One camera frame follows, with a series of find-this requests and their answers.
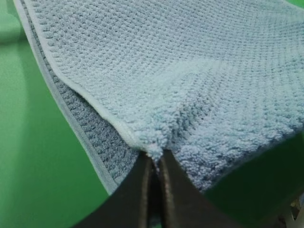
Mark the blue waffle-weave towel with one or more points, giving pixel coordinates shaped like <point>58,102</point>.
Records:
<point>217,82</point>

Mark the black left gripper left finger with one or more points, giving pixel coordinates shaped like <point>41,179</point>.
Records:
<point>128,206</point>

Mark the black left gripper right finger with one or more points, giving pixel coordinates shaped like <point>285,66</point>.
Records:
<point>183,206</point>

